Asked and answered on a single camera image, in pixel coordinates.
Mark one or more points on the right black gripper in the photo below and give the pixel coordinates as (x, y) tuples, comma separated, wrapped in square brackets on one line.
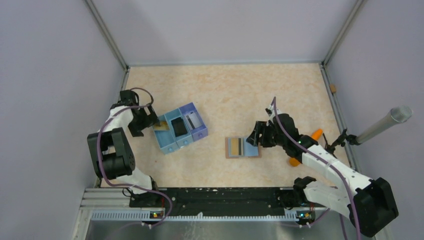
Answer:
[(261, 127)]

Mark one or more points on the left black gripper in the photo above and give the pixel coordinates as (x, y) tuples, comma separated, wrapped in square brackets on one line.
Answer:
[(149, 119)]

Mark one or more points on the light blue card box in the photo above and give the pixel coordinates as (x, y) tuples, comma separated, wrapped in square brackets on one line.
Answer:
[(165, 139)]

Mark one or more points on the black credit card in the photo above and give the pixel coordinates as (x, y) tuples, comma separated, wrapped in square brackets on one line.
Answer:
[(179, 127)]

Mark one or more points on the purple blue card box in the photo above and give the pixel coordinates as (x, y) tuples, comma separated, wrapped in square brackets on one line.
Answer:
[(200, 132)]

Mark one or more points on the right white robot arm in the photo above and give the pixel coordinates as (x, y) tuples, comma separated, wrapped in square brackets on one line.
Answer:
[(368, 203)]

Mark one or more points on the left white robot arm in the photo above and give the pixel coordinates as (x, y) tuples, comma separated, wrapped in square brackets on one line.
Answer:
[(110, 151)]

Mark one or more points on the yellow credit card stack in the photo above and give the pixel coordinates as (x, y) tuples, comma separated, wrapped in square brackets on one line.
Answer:
[(161, 125)]

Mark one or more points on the middle blue card box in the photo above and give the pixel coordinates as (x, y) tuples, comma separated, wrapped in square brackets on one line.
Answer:
[(182, 141)]

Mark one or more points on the orange carrot toy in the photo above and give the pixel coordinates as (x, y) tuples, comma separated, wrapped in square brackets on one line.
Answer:
[(306, 141)]

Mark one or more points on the black microphone tripod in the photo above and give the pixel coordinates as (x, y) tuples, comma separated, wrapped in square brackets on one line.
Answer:
[(341, 140)]

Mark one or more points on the small tan block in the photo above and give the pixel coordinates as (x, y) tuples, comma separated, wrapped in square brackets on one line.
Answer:
[(332, 88)]

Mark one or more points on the silver microphone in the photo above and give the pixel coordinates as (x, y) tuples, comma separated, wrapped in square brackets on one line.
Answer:
[(395, 116)]

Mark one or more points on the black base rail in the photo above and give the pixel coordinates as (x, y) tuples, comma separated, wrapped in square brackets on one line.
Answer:
[(224, 202)]

